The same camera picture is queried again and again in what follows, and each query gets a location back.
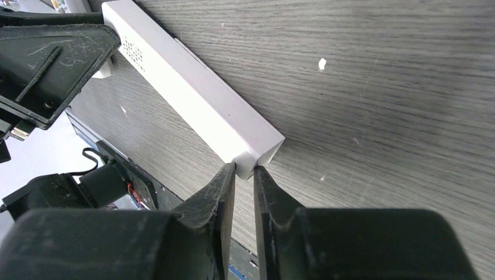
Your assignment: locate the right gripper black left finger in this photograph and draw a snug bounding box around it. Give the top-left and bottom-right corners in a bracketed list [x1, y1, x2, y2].
[1, 163, 236, 279]

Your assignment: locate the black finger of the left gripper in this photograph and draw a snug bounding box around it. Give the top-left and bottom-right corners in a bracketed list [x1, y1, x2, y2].
[1, 24, 120, 130]
[1, 7, 104, 27]

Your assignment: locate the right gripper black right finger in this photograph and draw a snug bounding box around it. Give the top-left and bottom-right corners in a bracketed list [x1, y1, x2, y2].
[253, 166, 477, 279]

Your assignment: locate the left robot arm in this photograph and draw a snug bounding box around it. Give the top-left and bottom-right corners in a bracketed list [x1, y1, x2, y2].
[1, 7, 158, 219]

